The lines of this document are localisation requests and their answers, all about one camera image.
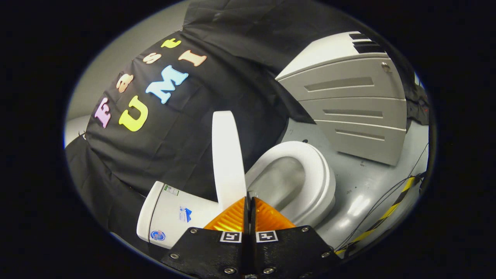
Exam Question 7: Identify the white toilet seat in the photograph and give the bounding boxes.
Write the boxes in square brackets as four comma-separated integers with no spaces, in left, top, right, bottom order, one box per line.
[245,141,337,227]

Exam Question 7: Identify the white toilet with tank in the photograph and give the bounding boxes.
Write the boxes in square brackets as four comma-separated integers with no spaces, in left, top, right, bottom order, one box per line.
[136,155,337,249]

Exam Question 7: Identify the thin black cables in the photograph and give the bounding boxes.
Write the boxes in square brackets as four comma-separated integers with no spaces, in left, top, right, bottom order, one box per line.
[335,143,429,252]

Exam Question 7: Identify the white drawer cabinet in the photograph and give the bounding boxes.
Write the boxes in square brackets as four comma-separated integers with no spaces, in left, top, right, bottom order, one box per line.
[276,31,407,166]

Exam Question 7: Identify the black backdrop cloth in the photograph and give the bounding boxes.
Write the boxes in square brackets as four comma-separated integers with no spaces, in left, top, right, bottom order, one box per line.
[65,0,431,256]

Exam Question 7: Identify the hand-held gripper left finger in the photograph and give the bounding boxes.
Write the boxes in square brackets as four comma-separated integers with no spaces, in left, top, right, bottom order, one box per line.
[161,196,250,279]

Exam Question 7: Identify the white toilet lid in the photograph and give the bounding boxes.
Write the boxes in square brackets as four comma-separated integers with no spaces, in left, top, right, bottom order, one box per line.
[212,110,248,212]

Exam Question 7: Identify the yellow black hazard tape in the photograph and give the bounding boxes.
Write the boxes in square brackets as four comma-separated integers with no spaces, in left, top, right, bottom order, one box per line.
[335,176,417,256]

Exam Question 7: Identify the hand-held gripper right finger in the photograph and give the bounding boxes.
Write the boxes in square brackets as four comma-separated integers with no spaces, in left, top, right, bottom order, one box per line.
[250,196,341,279]

